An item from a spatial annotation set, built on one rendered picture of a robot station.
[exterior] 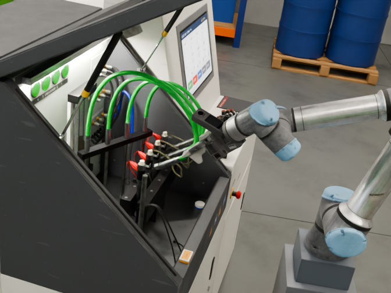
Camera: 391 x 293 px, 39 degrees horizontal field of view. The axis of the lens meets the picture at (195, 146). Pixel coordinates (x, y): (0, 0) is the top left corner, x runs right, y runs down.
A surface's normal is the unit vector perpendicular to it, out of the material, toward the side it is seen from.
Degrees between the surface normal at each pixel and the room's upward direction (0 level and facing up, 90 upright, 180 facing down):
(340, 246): 97
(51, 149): 90
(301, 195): 0
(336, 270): 90
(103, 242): 90
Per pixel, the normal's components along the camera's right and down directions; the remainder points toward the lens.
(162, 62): -0.27, 0.42
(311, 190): 0.12, -0.88
